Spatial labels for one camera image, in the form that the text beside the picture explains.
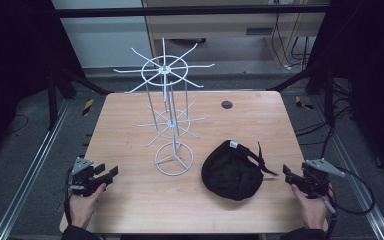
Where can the person's right hand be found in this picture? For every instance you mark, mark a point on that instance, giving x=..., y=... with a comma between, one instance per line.
x=311, y=210

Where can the person's left hand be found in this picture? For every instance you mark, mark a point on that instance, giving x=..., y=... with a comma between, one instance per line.
x=81, y=208

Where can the white cabinet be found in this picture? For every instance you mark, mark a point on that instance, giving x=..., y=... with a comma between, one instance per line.
x=106, y=40

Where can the light wooden desk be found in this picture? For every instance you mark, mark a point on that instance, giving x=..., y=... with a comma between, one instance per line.
x=213, y=25

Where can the black yellow striped tape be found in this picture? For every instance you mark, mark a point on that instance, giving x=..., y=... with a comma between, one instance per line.
x=302, y=104
x=87, y=106

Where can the dark round table grommet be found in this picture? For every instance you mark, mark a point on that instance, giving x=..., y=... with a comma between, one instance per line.
x=226, y=104

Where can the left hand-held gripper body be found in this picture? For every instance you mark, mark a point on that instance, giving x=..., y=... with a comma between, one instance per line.
x=81, y=181

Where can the aluminium floor rail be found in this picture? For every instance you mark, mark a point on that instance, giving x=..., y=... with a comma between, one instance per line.
x=342, y=150
x=30, y=173

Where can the black metal stand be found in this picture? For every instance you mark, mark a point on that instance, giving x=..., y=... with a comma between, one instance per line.
x=51, y=100
x=329, y=100

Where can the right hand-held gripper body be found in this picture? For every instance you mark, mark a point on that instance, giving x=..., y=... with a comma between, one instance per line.
x=316, y=181

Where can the black horizontal frame bar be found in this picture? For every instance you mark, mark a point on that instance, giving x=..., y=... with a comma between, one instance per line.
x=180, y=11

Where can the black curtain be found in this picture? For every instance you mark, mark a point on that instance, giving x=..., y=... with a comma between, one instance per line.
x=13, y=50
x=373, y=50

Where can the black cap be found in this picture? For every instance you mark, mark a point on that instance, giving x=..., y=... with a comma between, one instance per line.
x=230, y=173

